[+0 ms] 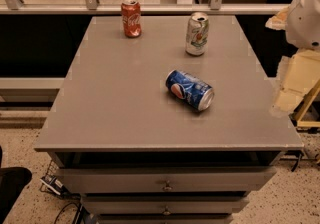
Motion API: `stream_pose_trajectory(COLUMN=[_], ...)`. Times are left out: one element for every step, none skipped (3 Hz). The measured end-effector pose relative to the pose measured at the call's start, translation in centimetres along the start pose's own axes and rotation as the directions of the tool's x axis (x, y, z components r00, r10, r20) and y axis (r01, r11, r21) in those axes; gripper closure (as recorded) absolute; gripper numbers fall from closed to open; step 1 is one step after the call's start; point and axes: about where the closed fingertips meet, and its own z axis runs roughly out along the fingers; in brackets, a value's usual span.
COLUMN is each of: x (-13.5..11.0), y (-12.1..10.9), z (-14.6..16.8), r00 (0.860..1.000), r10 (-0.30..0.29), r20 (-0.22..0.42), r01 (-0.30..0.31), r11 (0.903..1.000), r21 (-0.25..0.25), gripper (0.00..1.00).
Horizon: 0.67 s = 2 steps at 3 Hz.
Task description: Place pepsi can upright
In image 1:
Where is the grey drawer cabinet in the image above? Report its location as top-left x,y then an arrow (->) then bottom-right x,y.
33,15 -> 305,224

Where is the white green 7up can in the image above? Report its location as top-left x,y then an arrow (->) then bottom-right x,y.
185,12 -> 209,56

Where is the wire basket with box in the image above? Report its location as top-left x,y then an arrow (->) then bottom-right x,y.
40,161 -> 66,196

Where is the yellow metal frame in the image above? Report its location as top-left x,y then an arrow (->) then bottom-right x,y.
294,80 -> 320,128

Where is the bottom grey drawer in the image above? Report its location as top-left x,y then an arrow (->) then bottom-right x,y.
98,215 -> 233,224

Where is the black chair seat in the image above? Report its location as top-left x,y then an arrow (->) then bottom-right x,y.
0,146 -> 32,224

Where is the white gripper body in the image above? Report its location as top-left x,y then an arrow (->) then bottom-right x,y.
286,0 -> 320,49

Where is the black floor cable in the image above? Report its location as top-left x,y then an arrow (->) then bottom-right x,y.
53,201 -> 88,224

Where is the middle grey drawer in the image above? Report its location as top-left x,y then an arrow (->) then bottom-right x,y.
82,196 -> 248,215

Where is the top grey drawer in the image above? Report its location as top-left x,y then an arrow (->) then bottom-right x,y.
56,167 -> 276,194

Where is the blue pepsi can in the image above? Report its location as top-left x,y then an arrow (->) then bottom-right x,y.
165,70 -> 214,111

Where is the red coca-cola can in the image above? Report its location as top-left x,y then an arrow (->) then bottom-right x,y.
121,0 -> 142,38

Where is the grey drawer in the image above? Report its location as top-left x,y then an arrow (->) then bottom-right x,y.
98,215 -> 233,224
82,196 -> 248,215
56,167 -> 276,194

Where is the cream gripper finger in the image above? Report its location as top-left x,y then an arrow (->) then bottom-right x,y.
270,49 -> 320,117
265,7 -> 289,30

